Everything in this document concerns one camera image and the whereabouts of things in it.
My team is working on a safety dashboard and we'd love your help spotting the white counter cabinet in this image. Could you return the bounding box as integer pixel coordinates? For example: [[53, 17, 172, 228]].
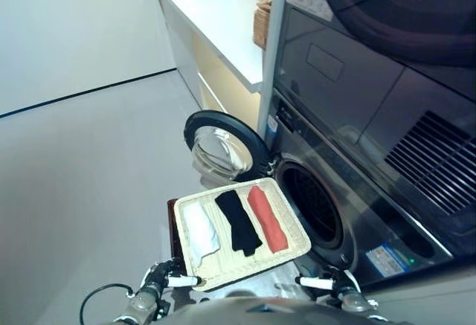
[[151, 0, 273, 144]]

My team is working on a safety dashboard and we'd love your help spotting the round washing machine door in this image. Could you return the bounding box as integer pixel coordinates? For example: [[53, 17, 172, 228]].
[[183, 110, 276, 184]]

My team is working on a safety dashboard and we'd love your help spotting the brown transparent stool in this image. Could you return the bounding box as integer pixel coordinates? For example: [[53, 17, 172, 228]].
[[167, 198, 184, 261]]

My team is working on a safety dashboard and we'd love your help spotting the black cloth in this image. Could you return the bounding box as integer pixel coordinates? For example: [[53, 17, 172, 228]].
[[214, 190, 263, 257]]

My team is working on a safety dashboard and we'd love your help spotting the grey front-load washing machine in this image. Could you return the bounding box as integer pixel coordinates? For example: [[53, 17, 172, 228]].
[[266, 86, 454, 289]]

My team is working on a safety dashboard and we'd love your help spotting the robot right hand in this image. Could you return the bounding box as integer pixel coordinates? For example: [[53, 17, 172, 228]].
[[295, 267, 361, 302]]

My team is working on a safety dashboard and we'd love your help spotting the grey robot torso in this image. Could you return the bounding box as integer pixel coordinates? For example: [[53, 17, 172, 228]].
[[159, 295, 373, 325]]

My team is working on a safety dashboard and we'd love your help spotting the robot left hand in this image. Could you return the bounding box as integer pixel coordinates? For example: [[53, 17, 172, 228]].
[[143, 260, 204, 297]]

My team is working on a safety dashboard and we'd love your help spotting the brown wicker container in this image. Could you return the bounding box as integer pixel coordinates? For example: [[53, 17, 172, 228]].
[[253, 0, 273, 48]]

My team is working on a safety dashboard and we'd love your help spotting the blue energy label sticker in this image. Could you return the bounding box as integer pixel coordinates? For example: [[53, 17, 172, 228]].
[[366, 245, 412, 276]]

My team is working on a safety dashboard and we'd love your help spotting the red cloth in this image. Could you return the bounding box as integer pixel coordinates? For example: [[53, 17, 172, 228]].
[[247, 186, 289, 254]]

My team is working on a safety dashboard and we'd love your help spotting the grey dryer with vent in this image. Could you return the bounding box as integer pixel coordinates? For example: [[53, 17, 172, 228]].
[[273, 0, 476, 236]]

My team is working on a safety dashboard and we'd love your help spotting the cream woven basket tray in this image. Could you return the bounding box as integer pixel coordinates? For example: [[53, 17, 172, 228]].
[[173, 177, 312, 292]]

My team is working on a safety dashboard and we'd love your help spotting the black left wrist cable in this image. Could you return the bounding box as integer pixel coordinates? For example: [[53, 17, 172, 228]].
[[79, 283, 133, 325]]

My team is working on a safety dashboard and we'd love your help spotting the white cloth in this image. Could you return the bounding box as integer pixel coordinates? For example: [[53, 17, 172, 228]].
[[181, 202, 221, 268]]

